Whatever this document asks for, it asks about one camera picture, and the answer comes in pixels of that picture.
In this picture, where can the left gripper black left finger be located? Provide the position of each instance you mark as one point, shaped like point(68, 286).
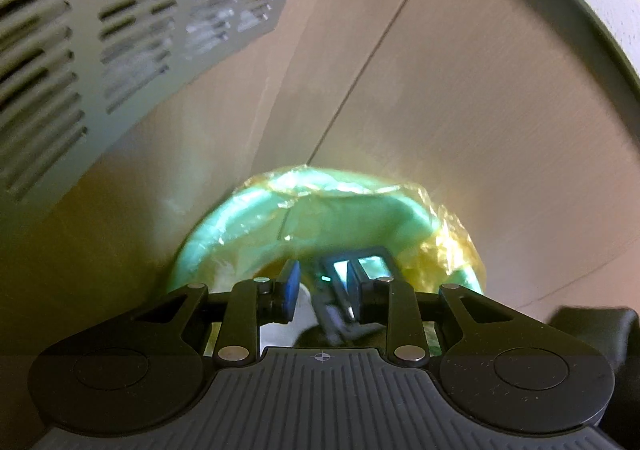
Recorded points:
point(278, 297)

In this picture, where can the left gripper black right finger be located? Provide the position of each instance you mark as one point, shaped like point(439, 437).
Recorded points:
point(368, 297)

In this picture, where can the green lined trash bin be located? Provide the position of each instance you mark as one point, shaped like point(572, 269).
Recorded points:
point(302, 212)

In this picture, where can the wooden cabinet door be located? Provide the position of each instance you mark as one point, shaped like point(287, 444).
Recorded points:
point(479, 102)

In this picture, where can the grey perforated vent panel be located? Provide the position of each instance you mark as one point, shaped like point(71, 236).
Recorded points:
point(76, 74)

